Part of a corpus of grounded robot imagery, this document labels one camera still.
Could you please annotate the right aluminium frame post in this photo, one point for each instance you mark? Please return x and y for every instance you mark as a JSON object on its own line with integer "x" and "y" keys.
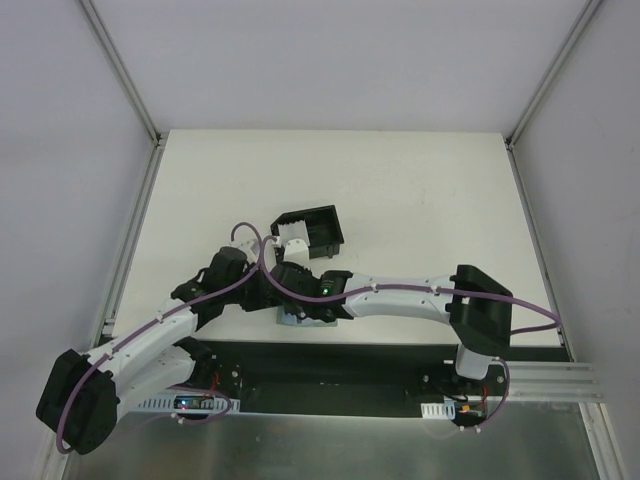
{"x": 577, "y": 30}

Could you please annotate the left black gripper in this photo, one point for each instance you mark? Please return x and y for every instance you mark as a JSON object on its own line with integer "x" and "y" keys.
{"x": 265, "y": 293}

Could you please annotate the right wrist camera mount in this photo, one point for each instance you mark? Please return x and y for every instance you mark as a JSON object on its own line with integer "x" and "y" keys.
{"x": 294, "y": 251}

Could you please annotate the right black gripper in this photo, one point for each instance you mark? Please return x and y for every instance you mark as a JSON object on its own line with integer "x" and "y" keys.
{"x": 292, "y": 304}

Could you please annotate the white cable duct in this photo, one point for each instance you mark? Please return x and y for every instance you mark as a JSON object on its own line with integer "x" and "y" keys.
{"x": 438, "y": 411}
{"x": 188, "y": 403}

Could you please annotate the right white cable duct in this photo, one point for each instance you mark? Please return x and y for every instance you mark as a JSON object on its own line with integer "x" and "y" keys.
{"x": 438, "y": 411}

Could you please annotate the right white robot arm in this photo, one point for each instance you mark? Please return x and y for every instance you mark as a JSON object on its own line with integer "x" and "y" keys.
{"x": 473, "y": 304}

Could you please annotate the black plastic card box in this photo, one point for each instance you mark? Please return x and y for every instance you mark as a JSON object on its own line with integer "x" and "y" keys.
{"x": 319, "y": 227}

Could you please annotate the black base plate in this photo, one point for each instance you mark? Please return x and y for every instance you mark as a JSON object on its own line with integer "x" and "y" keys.
{"x": 361, "y": 380}

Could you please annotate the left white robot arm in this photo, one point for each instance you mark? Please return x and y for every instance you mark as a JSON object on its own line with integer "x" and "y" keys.
{"x": 87, "y": 394}

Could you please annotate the left white cable duct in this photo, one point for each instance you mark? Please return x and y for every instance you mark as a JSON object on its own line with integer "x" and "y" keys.
{"x": 188, "y": 403}

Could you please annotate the aluminium frame post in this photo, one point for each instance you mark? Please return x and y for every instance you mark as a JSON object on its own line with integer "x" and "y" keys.
{"x": 118, "y": 68}
{"x": 577, "y": 30}

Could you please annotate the left aluminium frame post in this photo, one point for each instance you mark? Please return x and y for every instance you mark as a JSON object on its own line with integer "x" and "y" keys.
{"x": 118, "y": 68}

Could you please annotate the green leather card holder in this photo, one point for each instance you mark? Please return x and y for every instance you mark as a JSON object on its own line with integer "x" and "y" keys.
{"x": 286, "y": 319}

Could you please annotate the aluminium front rail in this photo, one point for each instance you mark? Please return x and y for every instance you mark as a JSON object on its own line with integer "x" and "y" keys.
{"x": 554, "y": 382}

